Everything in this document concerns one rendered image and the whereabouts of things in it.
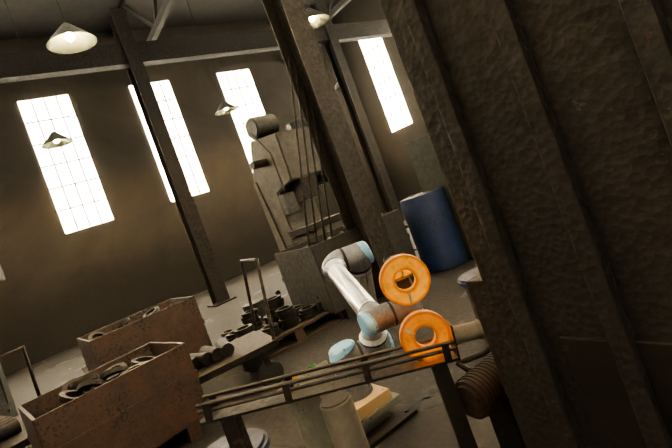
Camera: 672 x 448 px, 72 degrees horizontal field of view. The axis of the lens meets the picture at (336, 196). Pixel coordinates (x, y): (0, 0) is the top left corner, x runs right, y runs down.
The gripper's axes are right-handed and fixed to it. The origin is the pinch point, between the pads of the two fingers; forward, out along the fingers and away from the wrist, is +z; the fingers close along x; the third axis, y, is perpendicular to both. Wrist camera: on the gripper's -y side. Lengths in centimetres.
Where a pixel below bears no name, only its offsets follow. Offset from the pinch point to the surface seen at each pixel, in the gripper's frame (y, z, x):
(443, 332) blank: -20.4, -4.9, 5.7
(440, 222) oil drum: 64, -366, 87
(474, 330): -22.8, -4.5, 14.6
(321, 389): -24.1, -5.9, -35.2
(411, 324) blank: -15.0, -3.4, -2.7
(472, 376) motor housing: -35.8, -11.4, 9.8
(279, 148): 265, -486, -67
